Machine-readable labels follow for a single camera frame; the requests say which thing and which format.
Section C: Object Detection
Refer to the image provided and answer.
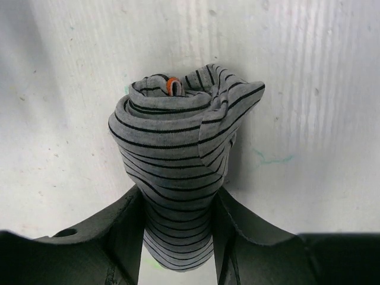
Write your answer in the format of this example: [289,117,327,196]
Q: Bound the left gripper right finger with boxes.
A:
[212,188,379,284]

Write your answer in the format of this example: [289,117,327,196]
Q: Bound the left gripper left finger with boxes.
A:
[1,186,145,284]

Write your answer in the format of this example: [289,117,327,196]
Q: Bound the grey striped underwear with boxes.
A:
[108,64,265,273]

